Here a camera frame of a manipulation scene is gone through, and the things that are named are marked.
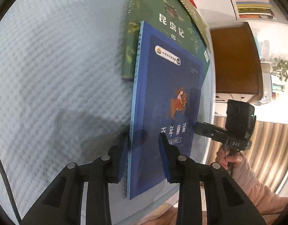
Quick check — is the blue fairy tale book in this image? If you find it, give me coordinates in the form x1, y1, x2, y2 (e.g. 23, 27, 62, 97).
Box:
127, 21, 203, 199

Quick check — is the right forearm pink sleeve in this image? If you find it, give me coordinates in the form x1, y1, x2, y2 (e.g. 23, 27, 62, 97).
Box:
231, 154, 288, 224

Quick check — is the mixed books right shelf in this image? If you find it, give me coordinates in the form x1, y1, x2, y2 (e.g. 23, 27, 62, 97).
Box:
235, 0, 275, 19

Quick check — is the right hand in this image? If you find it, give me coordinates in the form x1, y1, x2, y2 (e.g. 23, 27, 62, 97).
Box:
215, 146, 243, 170

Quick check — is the brown wooden cabinet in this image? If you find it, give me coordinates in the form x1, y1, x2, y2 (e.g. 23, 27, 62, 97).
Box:
210, 22, 263, 104

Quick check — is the potted green plant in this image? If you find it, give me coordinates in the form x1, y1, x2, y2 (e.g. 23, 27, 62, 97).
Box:
272, 57, 288, 82

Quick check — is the light blue desk mat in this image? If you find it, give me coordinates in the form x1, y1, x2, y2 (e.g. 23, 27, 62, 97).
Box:
0, 0, 216, 225

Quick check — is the olive green book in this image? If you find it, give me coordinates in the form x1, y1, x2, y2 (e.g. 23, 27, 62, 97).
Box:
180, 0, 210, 49

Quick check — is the dark green insect book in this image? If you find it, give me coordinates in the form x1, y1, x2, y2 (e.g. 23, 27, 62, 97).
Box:
122, 0, 210, 80

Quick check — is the black cable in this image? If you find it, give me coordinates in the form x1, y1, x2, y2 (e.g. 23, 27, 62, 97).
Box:
0, 145, 22, 225

